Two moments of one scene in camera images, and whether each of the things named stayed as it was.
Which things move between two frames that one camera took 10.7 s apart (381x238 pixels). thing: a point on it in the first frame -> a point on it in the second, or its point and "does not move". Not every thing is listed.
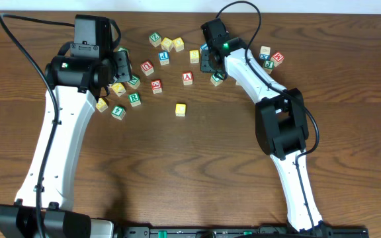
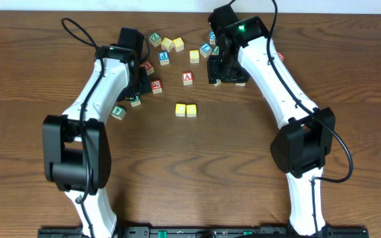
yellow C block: [180, 110] does not move
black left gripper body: [123, 66] -> [141, 85]
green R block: [134, 99] does not move
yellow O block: [178, 43] -> [191, 110]
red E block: [157, 86] does not move
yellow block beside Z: [167, 43] does not move
